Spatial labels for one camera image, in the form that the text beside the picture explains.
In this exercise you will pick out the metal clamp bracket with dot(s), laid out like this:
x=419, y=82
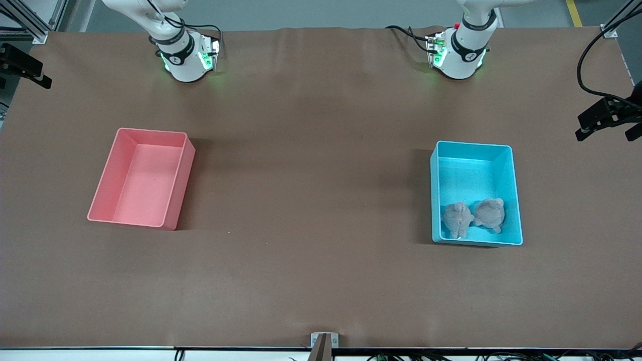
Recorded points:
x=316, y=341

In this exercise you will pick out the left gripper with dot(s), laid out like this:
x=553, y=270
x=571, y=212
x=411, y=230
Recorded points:
x=607, y=111

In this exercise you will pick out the brown table cover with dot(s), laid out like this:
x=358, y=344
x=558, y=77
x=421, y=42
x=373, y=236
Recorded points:
x=321, y=276

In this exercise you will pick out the white table edge rail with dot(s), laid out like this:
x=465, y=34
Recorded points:
x=100, y=355

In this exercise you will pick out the pink plastic box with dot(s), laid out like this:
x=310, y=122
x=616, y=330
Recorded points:
x=145, y=205

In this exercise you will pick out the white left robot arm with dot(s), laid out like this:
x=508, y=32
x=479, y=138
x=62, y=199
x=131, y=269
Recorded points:
x=459, y=62

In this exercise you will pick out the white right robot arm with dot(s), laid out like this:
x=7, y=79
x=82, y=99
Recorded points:
x=183, y=65

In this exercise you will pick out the aluminium frame profile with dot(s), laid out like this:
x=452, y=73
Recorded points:
x=609, y=31
x=37, y=35

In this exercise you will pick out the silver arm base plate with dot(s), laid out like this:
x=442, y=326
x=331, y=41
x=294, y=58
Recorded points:
x=213, y=50

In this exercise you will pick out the blue plastic box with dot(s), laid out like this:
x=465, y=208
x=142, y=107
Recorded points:
x=466, y=175

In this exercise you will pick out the grey plush toy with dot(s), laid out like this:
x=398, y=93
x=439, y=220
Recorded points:
x=457, y=218
x=490, y=213

